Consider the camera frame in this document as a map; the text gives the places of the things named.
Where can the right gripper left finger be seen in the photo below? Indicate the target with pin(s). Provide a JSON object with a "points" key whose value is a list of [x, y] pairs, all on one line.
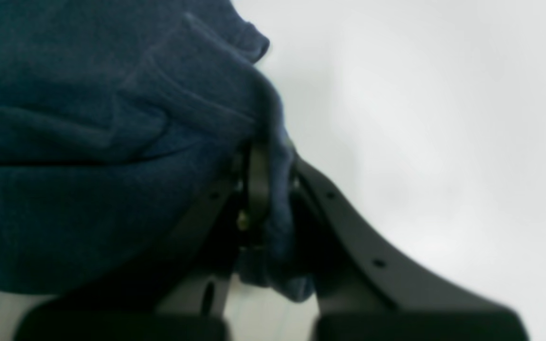
{"points": [[176, 290]]}

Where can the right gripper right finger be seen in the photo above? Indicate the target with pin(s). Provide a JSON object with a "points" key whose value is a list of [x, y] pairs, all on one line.
{"points": [[368, 290]]}

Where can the dark blue T-shirt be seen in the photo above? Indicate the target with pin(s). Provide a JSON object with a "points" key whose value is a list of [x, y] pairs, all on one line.
{"points": [[114, 116]]}

